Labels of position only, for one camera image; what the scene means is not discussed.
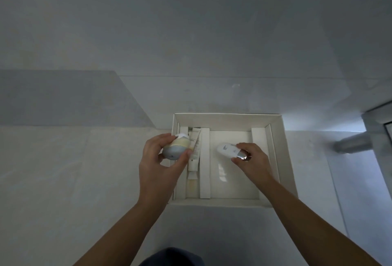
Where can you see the person's left hand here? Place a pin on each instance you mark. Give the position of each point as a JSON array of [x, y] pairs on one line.
[[153, 174]]

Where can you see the person's right hand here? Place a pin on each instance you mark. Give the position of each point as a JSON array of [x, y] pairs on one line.
[[255, 167]]

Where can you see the person's left thumb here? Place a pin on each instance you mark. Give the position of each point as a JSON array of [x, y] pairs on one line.
[[181, 160]]

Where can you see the person's right thumb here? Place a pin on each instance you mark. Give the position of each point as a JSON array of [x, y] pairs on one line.
[[238, 162]]

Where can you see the cream and grey round bottle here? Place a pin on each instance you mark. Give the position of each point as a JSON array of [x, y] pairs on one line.
[[176, 149]]

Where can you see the white device with silver tip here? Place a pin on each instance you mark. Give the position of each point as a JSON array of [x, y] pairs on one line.
[[226, 150]]

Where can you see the person's left forearm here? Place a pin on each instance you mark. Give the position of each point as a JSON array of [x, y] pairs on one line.
[[119, 232]]

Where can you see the person's right forearm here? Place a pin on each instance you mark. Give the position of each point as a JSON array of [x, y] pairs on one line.
[[312, 226]]

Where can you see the white cosmetic tube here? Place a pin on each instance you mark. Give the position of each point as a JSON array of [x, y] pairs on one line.
[[194, 147]]

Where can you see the white cardboard gift box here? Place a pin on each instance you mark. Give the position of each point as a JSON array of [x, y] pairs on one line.
[[229, 183]]

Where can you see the person's dark blue clothing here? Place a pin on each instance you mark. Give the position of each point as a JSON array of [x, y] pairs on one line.
[[176, 258]]

